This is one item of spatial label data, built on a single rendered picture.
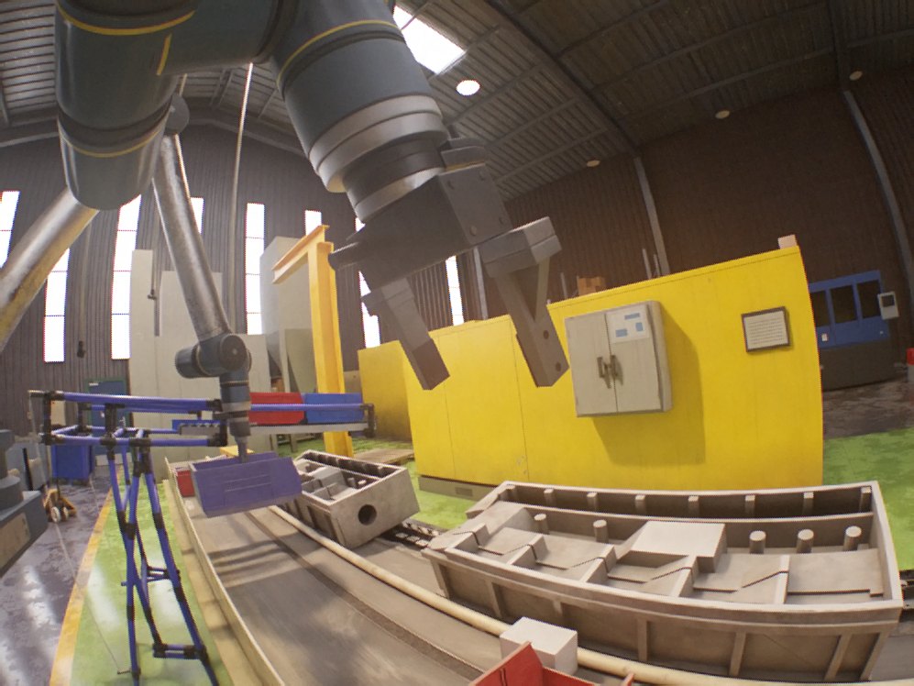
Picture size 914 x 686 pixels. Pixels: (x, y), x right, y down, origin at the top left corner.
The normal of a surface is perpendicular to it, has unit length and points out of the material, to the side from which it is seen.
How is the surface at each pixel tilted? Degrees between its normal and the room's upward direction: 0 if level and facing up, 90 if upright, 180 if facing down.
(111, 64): 176
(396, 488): 90
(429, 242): 115
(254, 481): 92
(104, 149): 176
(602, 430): 90
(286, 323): 90
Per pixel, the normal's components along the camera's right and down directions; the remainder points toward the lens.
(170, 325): 0.68, -0.14
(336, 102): -0.15, 0.30
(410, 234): -0.65, 0.45
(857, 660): -0.69, 0.20
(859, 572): -0.24, -0.97
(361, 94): 0.12, 0.18
